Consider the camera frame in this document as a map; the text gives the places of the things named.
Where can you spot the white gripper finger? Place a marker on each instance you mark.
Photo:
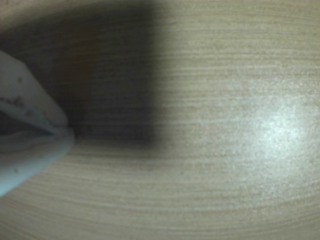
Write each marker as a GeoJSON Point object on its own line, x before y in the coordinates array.
{"type": "Point", "coordinates": [32, 157]}
{"type": "Point", "coordinates": [25, 95]}

